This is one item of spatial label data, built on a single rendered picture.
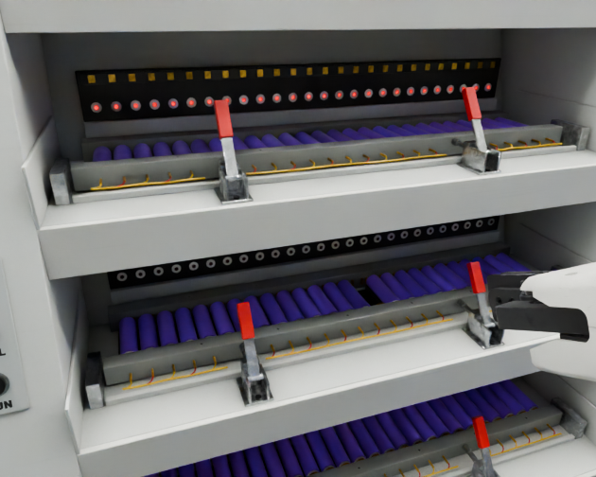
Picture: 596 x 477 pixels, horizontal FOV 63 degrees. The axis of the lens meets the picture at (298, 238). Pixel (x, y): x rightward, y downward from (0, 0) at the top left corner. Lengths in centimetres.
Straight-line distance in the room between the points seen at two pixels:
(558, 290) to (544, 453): 52
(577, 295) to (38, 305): 37
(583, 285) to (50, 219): 37
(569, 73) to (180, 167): 49
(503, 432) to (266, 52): 57
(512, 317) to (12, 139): 36
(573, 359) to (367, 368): 30
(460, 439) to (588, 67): 48
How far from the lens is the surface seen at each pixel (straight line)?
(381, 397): 53
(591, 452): 79
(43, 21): 45
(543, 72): 76
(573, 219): 73
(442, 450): 69
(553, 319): 26
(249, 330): 48
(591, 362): 25
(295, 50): 67
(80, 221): 43
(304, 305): 59
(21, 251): 43
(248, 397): 48
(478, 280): 59
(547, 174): 59
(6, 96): 43
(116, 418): 50
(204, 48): 64
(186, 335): 55
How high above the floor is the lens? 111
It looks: 10 degrees down
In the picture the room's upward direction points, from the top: 5 degrees counter-clockwise
